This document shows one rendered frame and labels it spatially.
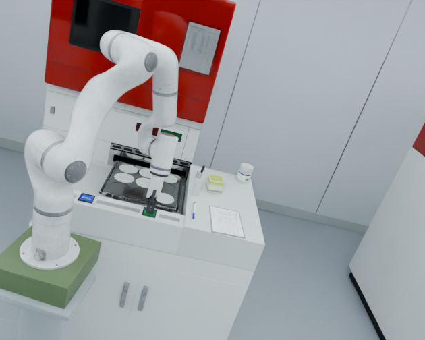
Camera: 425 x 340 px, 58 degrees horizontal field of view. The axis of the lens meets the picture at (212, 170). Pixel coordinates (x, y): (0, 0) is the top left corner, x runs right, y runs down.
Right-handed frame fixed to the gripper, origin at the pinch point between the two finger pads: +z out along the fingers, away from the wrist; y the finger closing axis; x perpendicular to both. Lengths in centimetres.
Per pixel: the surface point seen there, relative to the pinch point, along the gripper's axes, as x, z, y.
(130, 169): -16, -1, -48
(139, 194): -7.1, 3.7, -25.0
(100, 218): -18.4, 8.1, 2.9
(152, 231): 2.8, 8.8, 2.7
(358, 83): 150, -89, -192
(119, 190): -16.4, 3.8, -24.5
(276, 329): 97, 87, -67
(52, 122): -61, -14, -56
